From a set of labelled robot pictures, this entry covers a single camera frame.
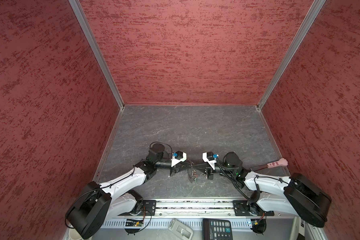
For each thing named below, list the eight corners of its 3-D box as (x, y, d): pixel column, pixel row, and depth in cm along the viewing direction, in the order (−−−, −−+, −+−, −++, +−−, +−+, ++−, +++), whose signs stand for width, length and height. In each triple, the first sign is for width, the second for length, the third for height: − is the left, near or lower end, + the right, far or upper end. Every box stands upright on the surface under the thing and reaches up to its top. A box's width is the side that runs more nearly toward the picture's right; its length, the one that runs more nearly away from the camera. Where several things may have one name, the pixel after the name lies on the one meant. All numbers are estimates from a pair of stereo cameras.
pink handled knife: (253, 175, 88) (256, 173, 85) (250, 168, 90) (252, 166, 87) (286, 165, 91) (289, 163, 89) (282, 159, 94) (284, 157, 91)
